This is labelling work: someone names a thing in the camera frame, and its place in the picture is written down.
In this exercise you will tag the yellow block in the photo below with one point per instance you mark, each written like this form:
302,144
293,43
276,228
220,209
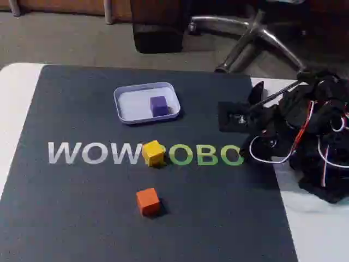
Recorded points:
153,154

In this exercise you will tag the orange block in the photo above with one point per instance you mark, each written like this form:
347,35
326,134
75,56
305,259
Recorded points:
147,202

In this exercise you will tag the white rectangular tray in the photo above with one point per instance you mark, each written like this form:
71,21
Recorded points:
133,106

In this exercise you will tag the black table clamp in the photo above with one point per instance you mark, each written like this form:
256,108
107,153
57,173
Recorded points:
257,91

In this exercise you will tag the chrome office chair base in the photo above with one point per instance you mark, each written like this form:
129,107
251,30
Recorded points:
270,35

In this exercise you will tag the purple block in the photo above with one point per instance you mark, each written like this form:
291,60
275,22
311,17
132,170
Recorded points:
158,106

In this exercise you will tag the dark cabinet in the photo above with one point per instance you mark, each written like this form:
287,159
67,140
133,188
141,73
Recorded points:
158,32

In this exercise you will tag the dark WOWROBO mat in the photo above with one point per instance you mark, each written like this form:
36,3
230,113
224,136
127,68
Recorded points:
81,204

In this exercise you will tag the grey metal leg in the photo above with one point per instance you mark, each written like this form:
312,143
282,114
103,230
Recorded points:
109,11
14,6

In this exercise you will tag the brown wooden furniture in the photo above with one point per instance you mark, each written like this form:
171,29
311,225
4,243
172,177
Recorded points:
54,5

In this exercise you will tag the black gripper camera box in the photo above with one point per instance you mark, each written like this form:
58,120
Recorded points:
227,117

